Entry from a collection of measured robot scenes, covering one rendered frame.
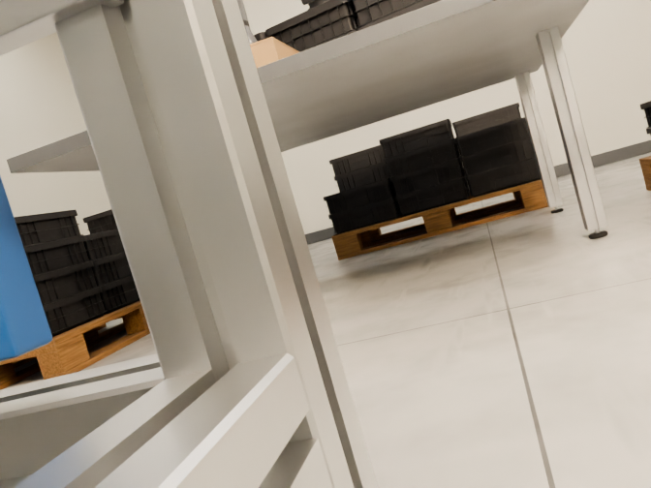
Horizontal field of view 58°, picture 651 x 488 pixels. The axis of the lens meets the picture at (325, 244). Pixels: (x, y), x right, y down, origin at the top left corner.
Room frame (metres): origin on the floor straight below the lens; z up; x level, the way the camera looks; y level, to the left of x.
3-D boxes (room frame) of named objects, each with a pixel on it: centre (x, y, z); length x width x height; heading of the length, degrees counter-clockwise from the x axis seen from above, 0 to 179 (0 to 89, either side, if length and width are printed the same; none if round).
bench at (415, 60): (2.21, -0.20, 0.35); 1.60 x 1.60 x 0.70; 74
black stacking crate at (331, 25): (2.05, -0.22, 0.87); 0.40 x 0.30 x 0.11; 154
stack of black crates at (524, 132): (3.27, -1.06, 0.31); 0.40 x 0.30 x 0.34; 74
